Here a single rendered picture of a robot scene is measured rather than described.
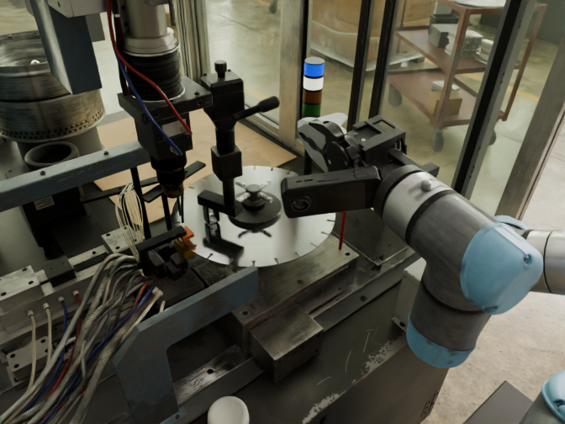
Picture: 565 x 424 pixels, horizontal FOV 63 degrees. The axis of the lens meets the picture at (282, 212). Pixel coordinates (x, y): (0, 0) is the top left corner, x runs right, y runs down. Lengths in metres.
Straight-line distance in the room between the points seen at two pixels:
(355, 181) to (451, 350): 0.21
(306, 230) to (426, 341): 0.41
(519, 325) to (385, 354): 1.28
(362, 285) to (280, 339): 0.27
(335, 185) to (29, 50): 1.20
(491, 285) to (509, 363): 1.61
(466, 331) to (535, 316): 1.74
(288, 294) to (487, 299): 0.52
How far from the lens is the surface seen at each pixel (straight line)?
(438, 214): 0.47
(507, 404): 0.98
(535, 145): 1.01
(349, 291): 1.04
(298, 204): 0.52
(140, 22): 0.66
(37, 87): 1.33
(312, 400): 0.89
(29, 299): 0.98
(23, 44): 1.58
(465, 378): 1.93
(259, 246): 0.84
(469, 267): 0.45
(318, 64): 1.06
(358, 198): 0.53
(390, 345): 0.98
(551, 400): 0.73
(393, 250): 1.13
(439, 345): 0.54
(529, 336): 2.17
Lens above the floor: 1.52
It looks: 38 degrees down
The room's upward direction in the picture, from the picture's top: 1 degrees clockwise
